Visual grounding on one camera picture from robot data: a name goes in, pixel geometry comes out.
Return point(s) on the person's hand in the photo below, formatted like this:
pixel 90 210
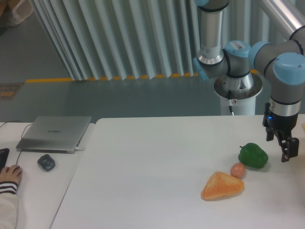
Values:
pixel 12 174

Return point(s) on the dark grey computer mouse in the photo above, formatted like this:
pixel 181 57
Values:
pixel 46 162

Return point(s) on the brown egg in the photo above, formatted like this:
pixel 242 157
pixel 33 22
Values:
pixel 238 170

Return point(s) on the green bell pepper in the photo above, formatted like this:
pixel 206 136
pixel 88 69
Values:
pixel 253 155

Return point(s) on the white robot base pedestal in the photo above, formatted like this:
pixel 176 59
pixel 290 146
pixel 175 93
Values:
pixel 238 95

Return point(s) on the orange triangular bread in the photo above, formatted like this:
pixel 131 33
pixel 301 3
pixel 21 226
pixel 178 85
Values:
pixel 221 185

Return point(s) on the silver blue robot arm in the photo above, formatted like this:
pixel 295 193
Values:
pixel 238 68

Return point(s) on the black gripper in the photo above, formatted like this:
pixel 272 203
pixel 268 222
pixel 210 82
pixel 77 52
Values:
pixel 274 124

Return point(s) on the white sleeved forearm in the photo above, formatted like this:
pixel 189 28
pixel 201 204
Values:
pixel 8 204

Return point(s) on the silver closed laptop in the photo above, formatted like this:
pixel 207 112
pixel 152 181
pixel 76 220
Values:
pixel 54 134

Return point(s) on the white folding partition screen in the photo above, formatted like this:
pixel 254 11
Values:
pixel 122 39

